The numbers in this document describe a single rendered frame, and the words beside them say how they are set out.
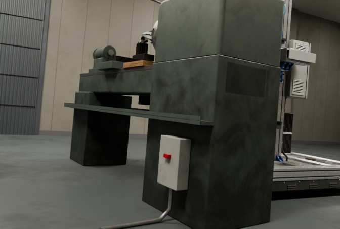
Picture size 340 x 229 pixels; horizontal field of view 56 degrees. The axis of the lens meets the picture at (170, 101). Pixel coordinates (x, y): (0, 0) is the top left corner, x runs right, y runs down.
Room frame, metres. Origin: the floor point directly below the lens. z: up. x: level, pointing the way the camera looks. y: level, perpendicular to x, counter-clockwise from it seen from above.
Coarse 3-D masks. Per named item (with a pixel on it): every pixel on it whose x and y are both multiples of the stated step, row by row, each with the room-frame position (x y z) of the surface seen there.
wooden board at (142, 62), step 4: (140, 60) 2.23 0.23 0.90; (144, 60) 2.20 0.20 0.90; (124, 64) 2.43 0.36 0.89; (128, 64) 2.38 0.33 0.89; (132, 64) 2.32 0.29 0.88; (136, 64) 2.27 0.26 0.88; (140, 64) 2.23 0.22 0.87; (144, 64) 2.21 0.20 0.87; (148, 64) 2.22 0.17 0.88; (152, 64) 2.24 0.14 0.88
